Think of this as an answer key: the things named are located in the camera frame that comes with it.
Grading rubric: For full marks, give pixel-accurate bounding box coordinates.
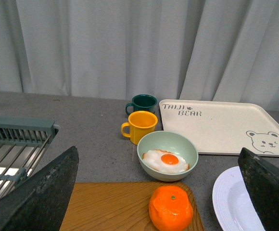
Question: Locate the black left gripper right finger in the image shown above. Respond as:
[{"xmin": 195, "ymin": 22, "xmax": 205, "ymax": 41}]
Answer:
[{"xmin": 238, "ymin": 147, "xmax": 279, "ymax": 231}]

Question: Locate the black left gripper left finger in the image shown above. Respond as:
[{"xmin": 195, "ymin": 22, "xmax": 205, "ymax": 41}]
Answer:
[{"xmin": 0, "ymin": 146, "xmax": 79, "ymax": 231}]

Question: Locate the white ribbed plate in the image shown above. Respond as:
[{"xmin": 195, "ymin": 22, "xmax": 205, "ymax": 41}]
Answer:
[{"xmin": 212, "ymin": 166, "xmax": 265, "ymax": 231}]

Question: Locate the orange mandarin fruit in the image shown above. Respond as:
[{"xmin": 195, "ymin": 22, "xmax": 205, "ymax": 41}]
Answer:
[{"xmin": 149, "ymin": 185, "xmax": 194, "ymax": 231}]

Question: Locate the green dish drying rack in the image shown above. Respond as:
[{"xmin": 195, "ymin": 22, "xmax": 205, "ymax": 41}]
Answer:
[{"xmin": 0, "ymin": 116, "xmax": 60, "ymax": 199}]

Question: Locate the wooden cutting board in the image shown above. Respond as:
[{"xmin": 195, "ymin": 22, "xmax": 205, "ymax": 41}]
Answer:
[{"xmin": 59, "ymin": 181, "xmax": 205, "ymax": 231}]

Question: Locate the beige bear tray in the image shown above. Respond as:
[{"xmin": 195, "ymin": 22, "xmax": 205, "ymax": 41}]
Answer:
[{"xmin": 159, "ymin": 99, "xmax": 279, "ymax": 157}]

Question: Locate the pale green bowl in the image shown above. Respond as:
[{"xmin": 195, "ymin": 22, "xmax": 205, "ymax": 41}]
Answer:
[{"xmin": 137, "ymin": 131, "xmax": 199, "ymax": 182}]

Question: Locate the fake fried egg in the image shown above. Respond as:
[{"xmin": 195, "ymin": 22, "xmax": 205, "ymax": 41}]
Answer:
[{"xmin": 142, "ymin": 149, "xmax": 190, "ymax": 174}]

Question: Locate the yellow mug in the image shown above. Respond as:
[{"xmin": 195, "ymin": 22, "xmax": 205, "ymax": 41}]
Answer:
[{"xmin": 121, "ymin": 111, "xmax": 158, "ymax": 145}]

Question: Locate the white curtain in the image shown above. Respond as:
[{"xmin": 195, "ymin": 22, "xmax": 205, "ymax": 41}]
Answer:
[{"xmin": 0, "ymin": 0, "xmax": 279, "ymax": 110}]

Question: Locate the dark green mug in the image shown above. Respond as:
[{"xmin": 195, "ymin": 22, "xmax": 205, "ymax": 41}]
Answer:
[{"xmin": 125, "ymin": 94, "xmax": 158, "ymax": 115}]

